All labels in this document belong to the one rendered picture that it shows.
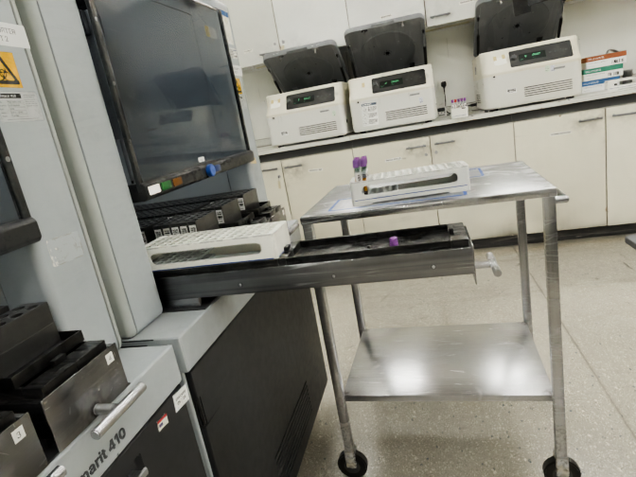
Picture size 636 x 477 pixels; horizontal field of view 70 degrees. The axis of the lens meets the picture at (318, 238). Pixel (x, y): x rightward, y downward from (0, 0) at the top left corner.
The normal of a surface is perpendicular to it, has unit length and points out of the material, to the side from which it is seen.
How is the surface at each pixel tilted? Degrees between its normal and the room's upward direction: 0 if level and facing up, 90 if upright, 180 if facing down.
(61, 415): 90
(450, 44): 90
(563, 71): 90
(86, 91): 90
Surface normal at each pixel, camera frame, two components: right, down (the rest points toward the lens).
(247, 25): -0.21, 0.29
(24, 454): 0.96, -0.11
